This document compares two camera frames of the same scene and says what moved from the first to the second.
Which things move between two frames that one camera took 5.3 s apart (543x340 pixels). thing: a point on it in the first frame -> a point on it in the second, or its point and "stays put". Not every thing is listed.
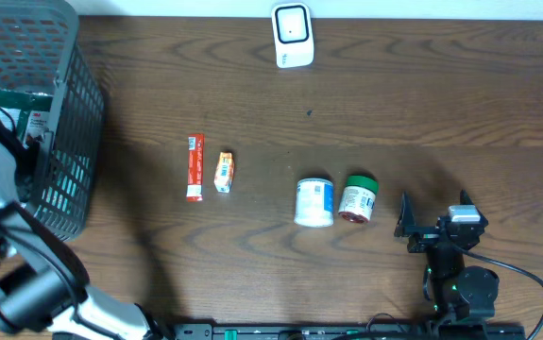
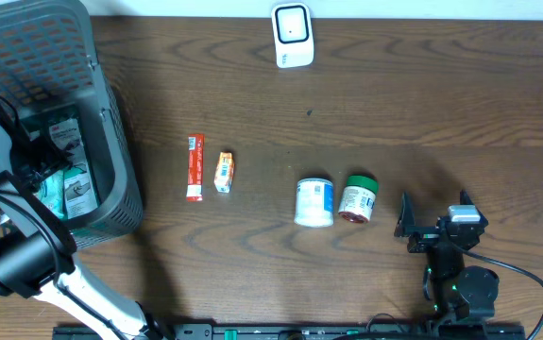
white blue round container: (314, 203) stays put
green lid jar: (358, 198) stays put
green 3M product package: (35, 110) -> (69, 191)
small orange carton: (225, 173) stays put
